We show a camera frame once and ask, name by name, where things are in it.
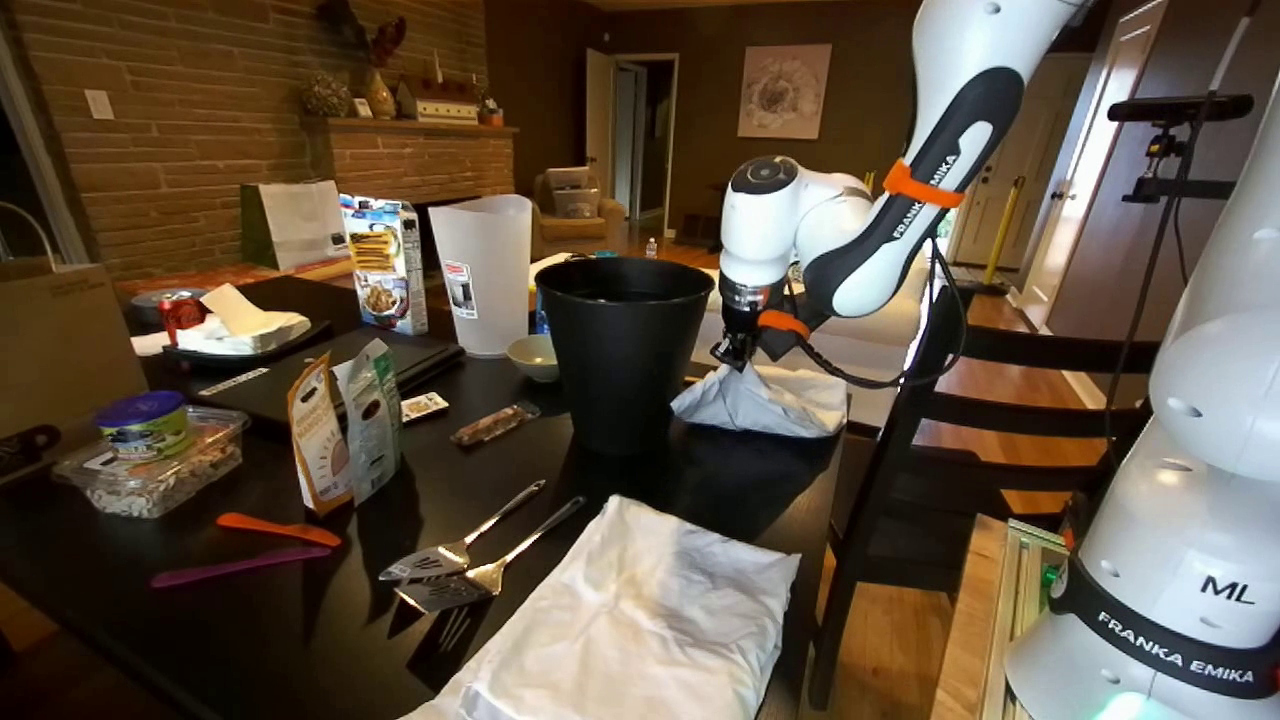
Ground small white bowl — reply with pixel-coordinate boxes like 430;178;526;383
504;333;563;388

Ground clear plastic food container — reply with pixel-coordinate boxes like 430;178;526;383
54;400;252;525

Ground stacked cardboard boxes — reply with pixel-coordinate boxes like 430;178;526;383
535;159;614;225

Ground vase with dried flowers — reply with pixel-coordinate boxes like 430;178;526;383
318;0;411;123

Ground brick fireplace mantle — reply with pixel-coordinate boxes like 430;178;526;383
323;115;520;204

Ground orange handled utensil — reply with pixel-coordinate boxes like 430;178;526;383
212;510;349;553

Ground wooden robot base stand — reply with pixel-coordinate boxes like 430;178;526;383
934;513;1072;720

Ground jar with purple lid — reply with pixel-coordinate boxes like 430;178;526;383
94;388;197;463

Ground black camera on stand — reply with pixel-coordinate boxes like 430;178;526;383
1106;93;1280;207

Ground black wooden chair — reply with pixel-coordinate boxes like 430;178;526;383
805;280;1160;713

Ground green and white pouch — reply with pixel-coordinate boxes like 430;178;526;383
331;338;408;510

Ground red can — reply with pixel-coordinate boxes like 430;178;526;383
156;288;207;353

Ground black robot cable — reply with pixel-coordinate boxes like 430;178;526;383
757;237;967;398

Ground brown paper bag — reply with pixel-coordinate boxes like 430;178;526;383
0;255;153;444

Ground brown and white pouch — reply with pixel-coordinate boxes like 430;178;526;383
285;353;358;521

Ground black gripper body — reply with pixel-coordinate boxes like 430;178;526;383
718;271;805;350

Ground white paper sheet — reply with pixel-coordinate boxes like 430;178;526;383
252;178;354;271

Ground white plastic pitcher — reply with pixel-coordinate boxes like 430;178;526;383
423;194;539;359

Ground wrapped snack bar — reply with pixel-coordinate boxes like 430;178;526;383
449;400;535;451

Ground large white cloth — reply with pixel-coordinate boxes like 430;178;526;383
400;492;805;720

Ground black plastic bin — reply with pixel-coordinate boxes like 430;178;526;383
534;252;721;463

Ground small white towel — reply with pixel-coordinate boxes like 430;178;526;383
669;359;853;444

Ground framed wall picture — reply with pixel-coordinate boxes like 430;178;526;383
738;42;836;145

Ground folded white napkins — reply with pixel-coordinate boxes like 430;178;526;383
177;280;318;359

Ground printed food box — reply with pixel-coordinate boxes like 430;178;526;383
336;194;432;342

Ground small white packet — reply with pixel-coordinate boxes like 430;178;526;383
395;388;451;428

